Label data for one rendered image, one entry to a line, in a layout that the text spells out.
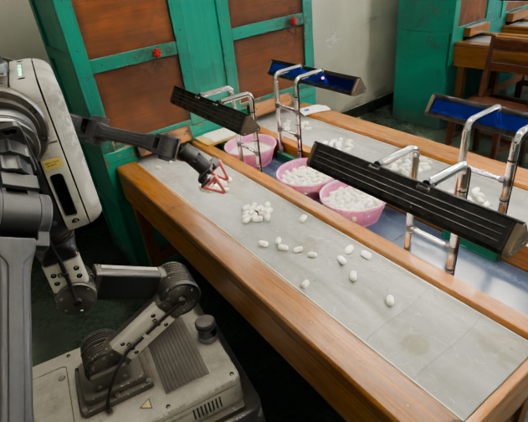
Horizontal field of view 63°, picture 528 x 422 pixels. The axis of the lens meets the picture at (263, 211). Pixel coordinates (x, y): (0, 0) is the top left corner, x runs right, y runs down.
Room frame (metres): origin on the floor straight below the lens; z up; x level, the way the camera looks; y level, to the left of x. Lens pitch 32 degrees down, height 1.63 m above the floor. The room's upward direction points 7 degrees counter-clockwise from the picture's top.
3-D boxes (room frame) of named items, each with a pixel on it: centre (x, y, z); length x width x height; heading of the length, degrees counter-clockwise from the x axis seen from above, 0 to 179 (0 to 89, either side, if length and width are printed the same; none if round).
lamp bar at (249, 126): (1.76, 0.17, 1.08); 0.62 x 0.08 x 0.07; 32
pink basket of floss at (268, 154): (2.06, 0.03, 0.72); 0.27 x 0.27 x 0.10
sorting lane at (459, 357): (1.36, -0.01, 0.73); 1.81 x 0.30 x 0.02; 32
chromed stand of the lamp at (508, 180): (1.19, -0.75, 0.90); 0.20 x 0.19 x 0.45; 32
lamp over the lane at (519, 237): (0.94, -0.34, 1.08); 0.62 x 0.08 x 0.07; 32
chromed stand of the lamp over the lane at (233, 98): (1.80, 0.10, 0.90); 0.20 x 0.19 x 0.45; 32
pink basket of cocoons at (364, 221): (1.45, -0.36, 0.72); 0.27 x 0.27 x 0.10
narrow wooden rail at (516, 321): (1.46, -0.16, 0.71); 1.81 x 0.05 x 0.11; 32
